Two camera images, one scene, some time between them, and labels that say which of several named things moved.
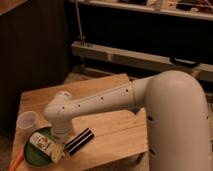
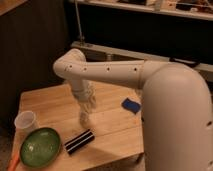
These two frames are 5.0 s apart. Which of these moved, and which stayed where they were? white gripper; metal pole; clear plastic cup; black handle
Moved: white gripper
Stayed: black handle; metal pole; clear plastic cup
